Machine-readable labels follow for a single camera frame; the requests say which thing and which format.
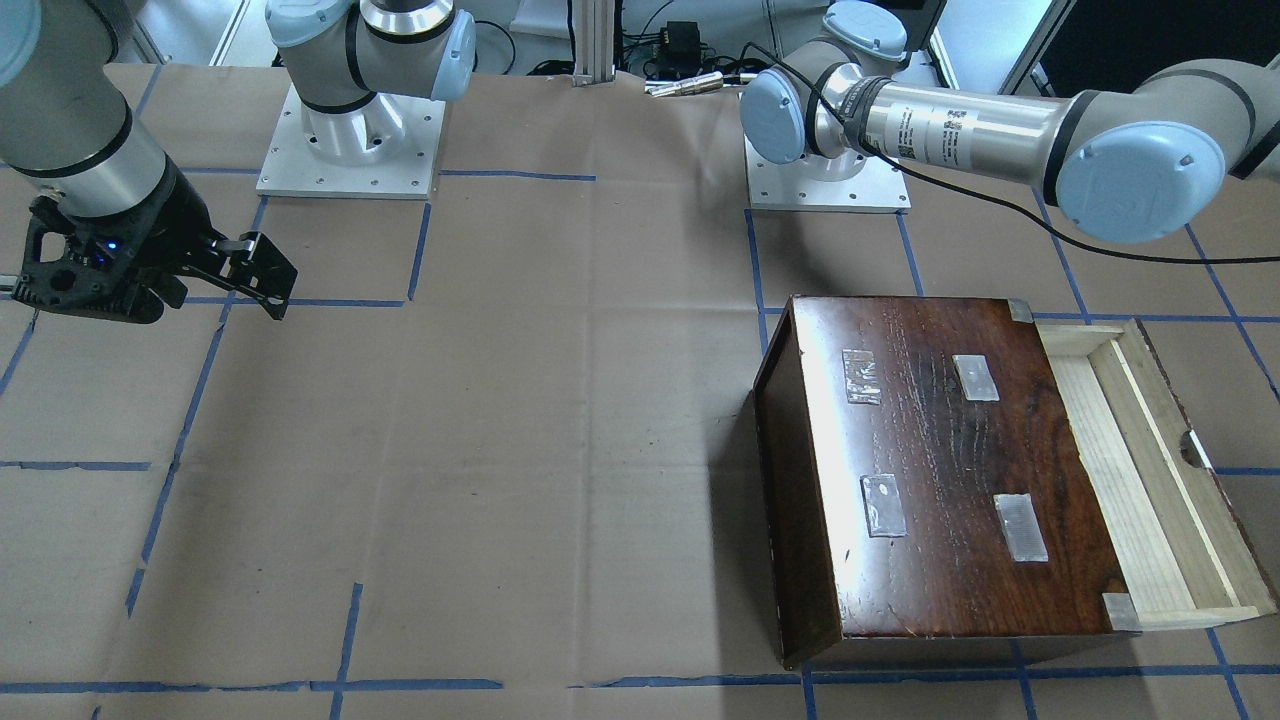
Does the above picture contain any light wooden drawer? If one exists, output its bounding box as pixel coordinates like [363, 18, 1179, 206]
[1038, 320, 1277, 632]

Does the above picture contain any silver connector block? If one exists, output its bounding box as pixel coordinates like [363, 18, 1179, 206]
[645, 70, 724, 97]

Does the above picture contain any aluminium extrusion post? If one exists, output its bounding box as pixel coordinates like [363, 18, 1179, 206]
[567, 0, 621, 87]

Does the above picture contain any second white robot base plate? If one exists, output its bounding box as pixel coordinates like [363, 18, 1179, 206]
[745, 140, 911, 214]

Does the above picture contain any black power adapter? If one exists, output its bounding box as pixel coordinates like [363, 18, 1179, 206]
[655, 20, 701, 76]

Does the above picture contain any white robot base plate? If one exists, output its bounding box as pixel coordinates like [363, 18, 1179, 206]
[256, 88, 449, 201]

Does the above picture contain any silver robot arm over cabinet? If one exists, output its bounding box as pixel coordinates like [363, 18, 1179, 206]
[740, 1, 1279, 243]

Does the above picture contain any black idle gripper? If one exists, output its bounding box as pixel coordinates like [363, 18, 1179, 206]
[12, 165, 298, 324]

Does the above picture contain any grey tape patch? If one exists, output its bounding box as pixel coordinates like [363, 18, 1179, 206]
[841, 348, 882, 406]
[952, 354, 1000, 402]
[860, 473, 908, 538]
[993, 493, 1050, 562]

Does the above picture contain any dark wooden drawer cabinet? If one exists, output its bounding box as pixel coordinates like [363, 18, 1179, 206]
[751, 296, 1126, 669]

